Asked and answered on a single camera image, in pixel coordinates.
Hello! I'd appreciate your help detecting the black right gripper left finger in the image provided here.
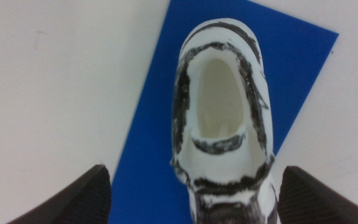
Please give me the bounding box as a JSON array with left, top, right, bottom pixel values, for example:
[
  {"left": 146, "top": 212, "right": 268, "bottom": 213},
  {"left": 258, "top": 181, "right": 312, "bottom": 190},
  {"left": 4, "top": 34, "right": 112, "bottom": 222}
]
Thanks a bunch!
[{"left": 6, "top": 164, "right": 112, "bottom": 224}]

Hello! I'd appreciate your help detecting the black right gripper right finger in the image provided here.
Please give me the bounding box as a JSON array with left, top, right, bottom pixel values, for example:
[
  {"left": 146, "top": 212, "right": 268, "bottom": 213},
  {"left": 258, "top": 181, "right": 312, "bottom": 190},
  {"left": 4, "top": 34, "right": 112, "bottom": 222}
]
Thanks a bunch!
[{"left": 277, "top": 165, "right": 358, "bottom": 224}]

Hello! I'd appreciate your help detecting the white shoe with black markings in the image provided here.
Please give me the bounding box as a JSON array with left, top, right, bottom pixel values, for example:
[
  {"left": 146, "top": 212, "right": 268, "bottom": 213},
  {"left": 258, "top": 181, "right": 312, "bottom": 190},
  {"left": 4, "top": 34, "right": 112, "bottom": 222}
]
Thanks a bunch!
[{"left": 169, "top": 17, "right": 281, "bottom": 224}]

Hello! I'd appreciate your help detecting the blue rectangular mat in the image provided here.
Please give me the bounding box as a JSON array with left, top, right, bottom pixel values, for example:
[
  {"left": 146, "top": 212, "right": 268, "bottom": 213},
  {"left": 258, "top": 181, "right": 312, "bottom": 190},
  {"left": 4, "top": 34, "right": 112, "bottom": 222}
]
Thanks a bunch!
[{"left": 107, "top": 0, "right": 340, "bottom": 224}]

